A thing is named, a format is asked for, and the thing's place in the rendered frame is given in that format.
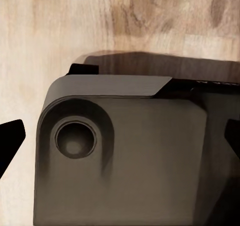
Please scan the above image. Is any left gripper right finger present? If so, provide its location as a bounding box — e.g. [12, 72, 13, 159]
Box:
[224, 119, 240, 159]

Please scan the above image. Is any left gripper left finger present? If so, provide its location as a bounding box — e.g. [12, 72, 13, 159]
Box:
[0, 119, 26, 179]

